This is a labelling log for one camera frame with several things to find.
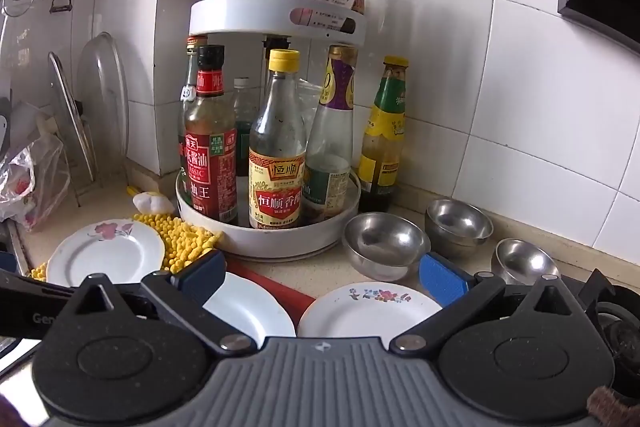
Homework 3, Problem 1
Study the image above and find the large steel bowl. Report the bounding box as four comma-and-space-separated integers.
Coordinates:
341, 212, 432, 282

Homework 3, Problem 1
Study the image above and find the glass pot lid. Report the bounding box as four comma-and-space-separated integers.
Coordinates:
76, 32, 130, 188
47, 51, 98, 188

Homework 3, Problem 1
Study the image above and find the brown fuzzy cloth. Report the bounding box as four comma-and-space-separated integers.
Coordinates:
586, 386, 636, 427

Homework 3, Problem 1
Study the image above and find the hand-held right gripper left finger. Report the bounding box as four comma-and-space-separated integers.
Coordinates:
70, 251, 257, 355

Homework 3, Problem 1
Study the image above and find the small floral white plate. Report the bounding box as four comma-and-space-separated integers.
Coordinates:
297, 282, 443, 339

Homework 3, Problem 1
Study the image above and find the green glass bottle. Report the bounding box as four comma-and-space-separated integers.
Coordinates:
177, 34, 208, 188

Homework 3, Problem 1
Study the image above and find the purple label clear bottle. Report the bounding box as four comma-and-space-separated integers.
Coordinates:
304, 44, 360, 223

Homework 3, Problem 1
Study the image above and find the garlic bulb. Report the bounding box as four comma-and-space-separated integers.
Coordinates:
132, 191, 176, 214

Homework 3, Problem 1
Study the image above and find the green yellow label sauce bottle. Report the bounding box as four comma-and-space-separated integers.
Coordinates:
357, 55, 410, 212

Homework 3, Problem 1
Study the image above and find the yellow cap vinegar bottle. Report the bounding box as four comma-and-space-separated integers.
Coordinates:
248, 48, 307, 230

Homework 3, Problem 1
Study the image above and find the clear plastic bag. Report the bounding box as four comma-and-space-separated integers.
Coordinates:
0, 134, 71, 233

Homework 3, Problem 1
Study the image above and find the black gas stove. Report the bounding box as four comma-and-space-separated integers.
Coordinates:
562, 268, 640, 408

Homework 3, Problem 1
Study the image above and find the pink flower white plate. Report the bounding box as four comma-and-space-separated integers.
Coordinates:
46, 219, 166, 288

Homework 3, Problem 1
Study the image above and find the plain white plate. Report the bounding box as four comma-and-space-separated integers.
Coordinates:
202, 271, 297, 348

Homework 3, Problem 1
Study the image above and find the red mat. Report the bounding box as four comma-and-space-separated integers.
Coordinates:
225, 258, 317, 323

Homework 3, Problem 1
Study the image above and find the red label soy sauce bottle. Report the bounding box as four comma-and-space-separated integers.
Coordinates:
184, 44, 239, 228

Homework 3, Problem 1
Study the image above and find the white round tray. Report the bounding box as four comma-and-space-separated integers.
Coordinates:
175, 0, 368, 260

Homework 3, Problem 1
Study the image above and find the yellow chenille cloth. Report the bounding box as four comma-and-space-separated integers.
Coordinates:
31, 212, 224, 280

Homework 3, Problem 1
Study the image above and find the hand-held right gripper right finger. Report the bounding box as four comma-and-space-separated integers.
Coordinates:
389, 253, 576, 356

